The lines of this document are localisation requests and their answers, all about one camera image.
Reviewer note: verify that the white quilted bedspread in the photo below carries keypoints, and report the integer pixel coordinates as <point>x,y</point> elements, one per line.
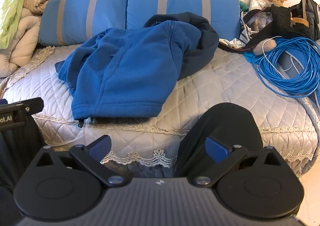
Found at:
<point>225,86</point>

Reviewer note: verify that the light green blanket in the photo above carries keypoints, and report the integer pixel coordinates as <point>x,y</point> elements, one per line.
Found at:
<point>12,11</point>

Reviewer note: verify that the dark green cloth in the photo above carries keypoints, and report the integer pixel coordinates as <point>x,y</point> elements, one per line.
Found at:
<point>243,5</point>

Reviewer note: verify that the clear plastic bag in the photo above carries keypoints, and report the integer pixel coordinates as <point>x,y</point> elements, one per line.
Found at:
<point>262,18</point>

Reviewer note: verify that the white striped cloth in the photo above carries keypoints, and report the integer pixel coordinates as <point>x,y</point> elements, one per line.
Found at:
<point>246,33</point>

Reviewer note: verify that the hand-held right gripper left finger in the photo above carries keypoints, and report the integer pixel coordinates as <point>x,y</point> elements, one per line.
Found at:
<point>100,147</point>

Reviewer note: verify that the blue fleece jacket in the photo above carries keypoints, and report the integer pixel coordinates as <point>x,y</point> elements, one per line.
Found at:
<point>125,71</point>

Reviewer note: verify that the black backpack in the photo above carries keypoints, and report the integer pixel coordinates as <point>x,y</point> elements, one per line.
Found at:
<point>307,16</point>

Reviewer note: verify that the beige plush toy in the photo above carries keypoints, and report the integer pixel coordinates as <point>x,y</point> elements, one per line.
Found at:
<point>267,45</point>

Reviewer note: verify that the cream comforter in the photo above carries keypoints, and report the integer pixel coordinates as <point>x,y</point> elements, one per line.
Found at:
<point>22,41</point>

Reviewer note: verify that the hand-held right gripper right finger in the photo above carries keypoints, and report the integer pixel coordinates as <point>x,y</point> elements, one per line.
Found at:
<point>217,150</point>

